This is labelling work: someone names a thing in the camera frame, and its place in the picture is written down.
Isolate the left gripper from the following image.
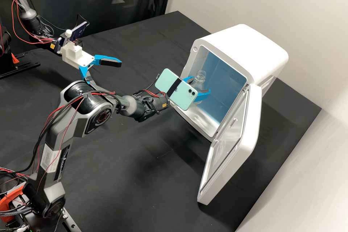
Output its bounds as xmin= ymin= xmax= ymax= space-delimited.
xmin=60 ymin=42 xmax=122 ymax=86

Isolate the clear flask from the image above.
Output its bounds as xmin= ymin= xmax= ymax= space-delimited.
xmin=190 ymin=70 xmax=209 ymax=105

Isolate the incubator door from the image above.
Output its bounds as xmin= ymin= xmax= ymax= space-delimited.
xmin=196 ymin=82 xmax=263 ymax=206

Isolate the white incubator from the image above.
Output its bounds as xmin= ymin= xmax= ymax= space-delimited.
xmin=173 ymin=24 xmax=289 ymax=139

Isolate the right wrist camera phone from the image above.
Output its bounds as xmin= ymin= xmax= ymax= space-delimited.
xmin=155 ymin=69 xmax=198 ymax=112

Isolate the wrist camera phone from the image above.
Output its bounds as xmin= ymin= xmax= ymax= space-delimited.
xmin=155 ymin=69 xmax=198 ymax=112
xmin=55 ymin=14 xmax=90 ymax=53

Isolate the left wrist camera phone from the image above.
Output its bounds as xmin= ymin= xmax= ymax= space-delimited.
xmin=55 ymin=14 xmax=90 ymax=53

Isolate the black mounting rail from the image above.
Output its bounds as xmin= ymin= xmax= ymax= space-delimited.
xmin=0 ymin=58 xmax=41 ymax=79
xmin=61 ymin=207 xmax=83 ymax=232

